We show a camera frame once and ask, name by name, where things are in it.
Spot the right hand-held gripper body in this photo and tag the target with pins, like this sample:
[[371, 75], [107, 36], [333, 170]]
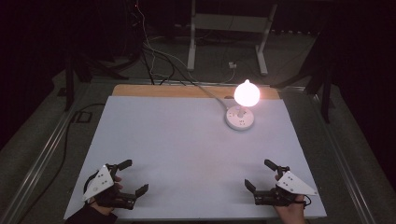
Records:
[[292, 185]]

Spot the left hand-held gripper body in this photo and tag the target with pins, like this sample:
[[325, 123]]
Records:
[[99, 183]]

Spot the person's left hand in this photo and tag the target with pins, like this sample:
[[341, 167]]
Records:
[[104, 210]]

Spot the person's right hand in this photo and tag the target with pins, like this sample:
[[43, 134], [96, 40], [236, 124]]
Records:
[[292, 215]]

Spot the round white power socket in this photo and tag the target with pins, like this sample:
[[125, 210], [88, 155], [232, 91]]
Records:
[[238, 123]]

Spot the white table mat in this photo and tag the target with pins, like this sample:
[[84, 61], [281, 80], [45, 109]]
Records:
[[186, 155]]

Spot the glowing round night lamp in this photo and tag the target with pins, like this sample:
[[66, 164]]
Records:
[[247, 95]]

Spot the wooden table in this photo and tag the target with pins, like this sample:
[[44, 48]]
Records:
[[155, 90]]

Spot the black stand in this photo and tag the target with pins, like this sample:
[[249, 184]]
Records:
[[326, 93], [70, 84]]

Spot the small white plug adapter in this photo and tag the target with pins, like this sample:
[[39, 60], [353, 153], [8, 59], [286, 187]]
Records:
[[232, 65]]

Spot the white metal stand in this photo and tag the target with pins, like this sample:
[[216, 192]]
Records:
[[230, 22]]

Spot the aluminium floor rail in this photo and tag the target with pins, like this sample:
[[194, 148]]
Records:
[[46, 149], [342, 161]]

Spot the black rectangular floor frame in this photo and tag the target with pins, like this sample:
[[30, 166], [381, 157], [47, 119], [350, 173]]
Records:
[[74, 117]]

